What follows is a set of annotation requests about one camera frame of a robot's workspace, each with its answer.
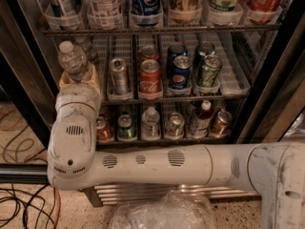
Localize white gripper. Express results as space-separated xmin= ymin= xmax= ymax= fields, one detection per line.
xmin=55 ymin=63 xmax=101 ymax=121

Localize clear water bottle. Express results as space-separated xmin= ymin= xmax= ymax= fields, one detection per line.
xmin=74 ymin=36 xmax=100 ymax=66
xmin=58 ymin=41 xmax=89 ymax=82

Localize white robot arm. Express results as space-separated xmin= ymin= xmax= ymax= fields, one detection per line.
xmin=48 ymin=81 xmax=305 ymax=229

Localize left glass fridge door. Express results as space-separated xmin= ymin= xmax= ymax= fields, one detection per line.
xmin=0 ymin=0 xmax=65 ymax=185

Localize glass fridge door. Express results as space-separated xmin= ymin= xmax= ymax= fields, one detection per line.
xmin=230 ymin=0 xmax=305 ymax=143
xmin=0 ymin=0 xmax=65 ymax=185

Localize red can bottom shelf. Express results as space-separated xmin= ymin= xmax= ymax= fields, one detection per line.
xmin=96 ymin=116 xmax=112 ymax=142

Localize clear labelled bottle top shelf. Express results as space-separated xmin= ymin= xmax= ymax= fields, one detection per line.
xmin=88 ymin=0 xmax=122 ymax=30

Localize leftmost bottle top shelf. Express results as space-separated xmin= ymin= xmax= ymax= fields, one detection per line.
xmin=45 ymin=0 xmax=84 ymax=31

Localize water bottle bottom shelf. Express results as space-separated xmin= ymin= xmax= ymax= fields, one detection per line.
xmin=141 ymin=107 xmax=160 ymax=141

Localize large Pepsi bottle top shelf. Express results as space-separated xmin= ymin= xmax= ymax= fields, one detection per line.
xmin=132 ymin=0 xmax=160 ymax=27

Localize stainless steel fridge base grille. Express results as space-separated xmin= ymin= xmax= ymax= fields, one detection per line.
xmin=82 ymin=183 xmax=257 ymax=207

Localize amber tea bottle bottom shelf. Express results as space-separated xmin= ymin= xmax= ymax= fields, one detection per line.
xmin=189 ymin=100 xmax=213 ymax=138

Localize dark soda bottle top shelf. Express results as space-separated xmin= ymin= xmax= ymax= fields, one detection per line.
xmin=169 ymin=0 xmax=199 ymax=24

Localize brown can bottom shelf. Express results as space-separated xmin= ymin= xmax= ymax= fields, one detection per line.
xmin=210 ymin=111 xmax=233 ymax=137

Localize empty clear shelf tray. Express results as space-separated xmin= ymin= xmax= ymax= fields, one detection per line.
xmin=203 ymin=32 xmax=250 ymax=96

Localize large Coca-Cola bottle top shelf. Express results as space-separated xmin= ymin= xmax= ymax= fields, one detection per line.
xmin=243 ymin=0 xmax=281 ymax=25

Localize right glass fridge door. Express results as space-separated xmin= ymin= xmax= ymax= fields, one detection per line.
xmin=230 ymin=0 xmax=305 ymax=143

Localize silver soda can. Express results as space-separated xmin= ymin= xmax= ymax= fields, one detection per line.
xmin=110 ymin=58 xmax=130 ymax=95

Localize front red Coca-Cola can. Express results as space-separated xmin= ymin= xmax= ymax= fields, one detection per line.
xmin=140 ymin=59 xmax=161 ymax=94

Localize red coca-cola can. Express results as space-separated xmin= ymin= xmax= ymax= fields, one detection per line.
xmin=139 ymin=45 xmax=160 ymax=62
xmin=140 ymin=59 xmax=161 ymax=94

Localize rear red Coca-Cola can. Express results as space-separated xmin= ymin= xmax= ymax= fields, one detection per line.
xmin=139 ymin=45 xmax=160 ymax=62

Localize rear blue Pepsi can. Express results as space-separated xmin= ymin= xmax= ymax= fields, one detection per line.
xmin=166 ymin=42 xmax=188 ymax=77

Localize blue pepsi can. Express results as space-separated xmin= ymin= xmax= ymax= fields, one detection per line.
xmin=170 ymin=55 xmax=192 ymax=90
xmin=166 ymin=42 xmax=188 ymax=77

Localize front blue Pepsi can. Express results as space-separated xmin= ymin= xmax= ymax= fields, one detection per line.
xmin=170 ymin=55 xmax=192 ymax=90

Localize front green soda can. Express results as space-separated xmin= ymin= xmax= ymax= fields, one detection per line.
xmin=196 ymin=54 xmax=222 ymax=88

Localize green soda can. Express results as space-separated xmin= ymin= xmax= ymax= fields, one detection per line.
xmin=193 ymin=41 xmax=215 ymax=73
xmin=196 ymin=54 xmax=222 ymax=88

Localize rear green soda can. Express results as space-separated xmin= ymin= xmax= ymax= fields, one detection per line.
xmin=193 ymin=41 xmax=215 ymax=73

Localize clear plastic bag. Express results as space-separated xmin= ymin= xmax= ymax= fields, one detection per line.
xmin=109 ymin=190 xmax=216 ymax=229

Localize orange floor cable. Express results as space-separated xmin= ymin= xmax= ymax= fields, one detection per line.
xmin=51 ymin=188 xmax=62 ymax=229

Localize black floor cables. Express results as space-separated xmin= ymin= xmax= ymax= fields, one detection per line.
xmin=0 ymin=184 xmax=58 ymax=229

